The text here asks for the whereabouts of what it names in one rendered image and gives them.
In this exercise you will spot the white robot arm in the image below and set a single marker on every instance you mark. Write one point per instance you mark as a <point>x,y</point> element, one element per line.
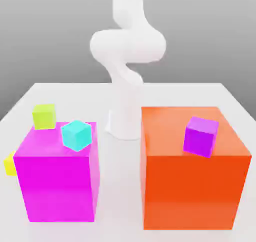
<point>128,45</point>

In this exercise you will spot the small cyan cube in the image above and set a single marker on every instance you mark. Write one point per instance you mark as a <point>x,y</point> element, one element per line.
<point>77,135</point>

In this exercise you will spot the small purple cube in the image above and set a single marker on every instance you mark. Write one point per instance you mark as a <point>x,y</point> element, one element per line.
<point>198,140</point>

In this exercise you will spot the small lime cube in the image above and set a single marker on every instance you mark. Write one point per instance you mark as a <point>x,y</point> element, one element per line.
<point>44,116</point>

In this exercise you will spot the small yellow cube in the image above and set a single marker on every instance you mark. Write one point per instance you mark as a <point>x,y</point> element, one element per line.
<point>10,164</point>

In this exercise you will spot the large orange box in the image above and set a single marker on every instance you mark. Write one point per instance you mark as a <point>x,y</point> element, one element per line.
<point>192,189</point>

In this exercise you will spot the large magenta box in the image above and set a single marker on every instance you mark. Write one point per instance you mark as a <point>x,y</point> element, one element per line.
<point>56,185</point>

